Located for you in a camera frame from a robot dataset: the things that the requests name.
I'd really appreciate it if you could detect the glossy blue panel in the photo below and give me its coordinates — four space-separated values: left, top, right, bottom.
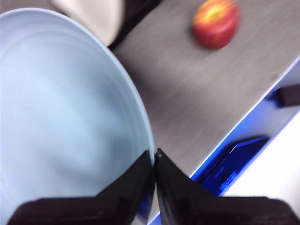
191 135 270 197

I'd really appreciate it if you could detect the black block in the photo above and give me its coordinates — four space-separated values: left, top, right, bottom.
277 83 300 109

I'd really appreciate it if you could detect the red apple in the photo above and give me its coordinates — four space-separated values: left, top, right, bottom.
192 0 240 50

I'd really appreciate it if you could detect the white round plate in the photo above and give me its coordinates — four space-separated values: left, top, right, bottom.
50 0 124 46

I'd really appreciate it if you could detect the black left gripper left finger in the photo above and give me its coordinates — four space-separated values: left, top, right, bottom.
7 150 156 225

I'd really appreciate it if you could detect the blue round plate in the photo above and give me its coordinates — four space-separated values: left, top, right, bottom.
0 7 156 225

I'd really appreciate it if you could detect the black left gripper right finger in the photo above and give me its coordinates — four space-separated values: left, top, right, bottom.
155 147 300 225

